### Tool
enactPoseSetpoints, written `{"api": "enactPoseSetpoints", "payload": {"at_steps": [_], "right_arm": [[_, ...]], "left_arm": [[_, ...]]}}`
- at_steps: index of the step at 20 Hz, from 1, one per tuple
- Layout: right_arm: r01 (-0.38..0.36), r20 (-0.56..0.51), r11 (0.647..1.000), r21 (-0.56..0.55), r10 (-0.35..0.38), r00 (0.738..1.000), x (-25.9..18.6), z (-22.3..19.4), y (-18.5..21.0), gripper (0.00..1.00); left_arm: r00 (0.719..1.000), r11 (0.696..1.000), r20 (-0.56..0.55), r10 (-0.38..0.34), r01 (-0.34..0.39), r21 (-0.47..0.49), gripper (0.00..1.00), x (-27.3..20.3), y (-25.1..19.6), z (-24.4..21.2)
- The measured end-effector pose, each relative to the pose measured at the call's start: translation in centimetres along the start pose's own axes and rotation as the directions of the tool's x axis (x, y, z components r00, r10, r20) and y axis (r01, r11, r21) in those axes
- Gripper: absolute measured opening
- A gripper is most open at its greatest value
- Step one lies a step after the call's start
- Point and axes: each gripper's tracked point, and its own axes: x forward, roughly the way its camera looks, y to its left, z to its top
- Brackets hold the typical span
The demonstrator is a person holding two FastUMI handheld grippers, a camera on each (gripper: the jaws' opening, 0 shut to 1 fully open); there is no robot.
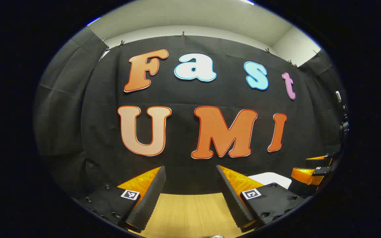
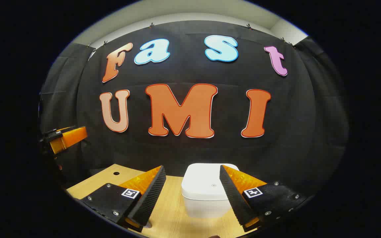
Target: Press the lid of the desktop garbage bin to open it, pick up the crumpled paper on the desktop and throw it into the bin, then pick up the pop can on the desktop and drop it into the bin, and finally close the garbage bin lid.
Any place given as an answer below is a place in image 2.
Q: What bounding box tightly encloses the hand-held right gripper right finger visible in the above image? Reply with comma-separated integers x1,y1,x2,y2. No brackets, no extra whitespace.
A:
219,165,308,232

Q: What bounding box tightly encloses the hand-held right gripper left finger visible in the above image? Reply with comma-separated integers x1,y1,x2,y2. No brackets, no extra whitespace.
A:
80,165,166,232

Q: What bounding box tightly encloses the white desktop garbage bin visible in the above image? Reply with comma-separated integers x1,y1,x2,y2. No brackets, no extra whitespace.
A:
181,163,240,218

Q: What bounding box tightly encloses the wooden desktop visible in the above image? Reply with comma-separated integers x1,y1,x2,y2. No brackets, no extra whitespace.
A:
66,164,260,238

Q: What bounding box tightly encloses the black backdrop cloth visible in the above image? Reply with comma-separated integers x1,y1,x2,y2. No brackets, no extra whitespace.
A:
39,20,349,205

